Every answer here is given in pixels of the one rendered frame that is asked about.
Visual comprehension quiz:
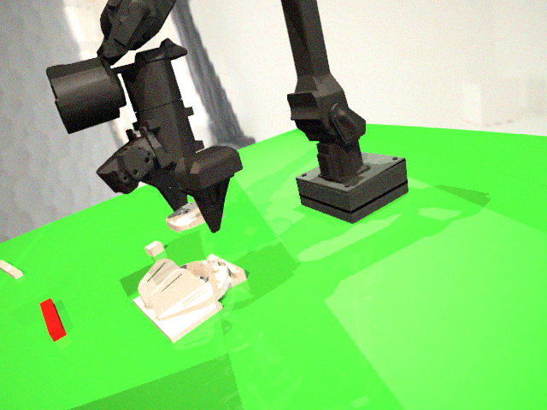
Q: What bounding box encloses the red rectangular block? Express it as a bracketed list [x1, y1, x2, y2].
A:
[40, 299, 67, 342]

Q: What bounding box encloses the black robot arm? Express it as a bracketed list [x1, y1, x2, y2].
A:
[46, 0, 370, 194]

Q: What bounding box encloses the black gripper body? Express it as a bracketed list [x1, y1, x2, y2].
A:
[132, 99, 243, 190]

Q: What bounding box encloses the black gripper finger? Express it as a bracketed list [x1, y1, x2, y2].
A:
[178, 174, 234, 233]
[141, 170, 188, 211]

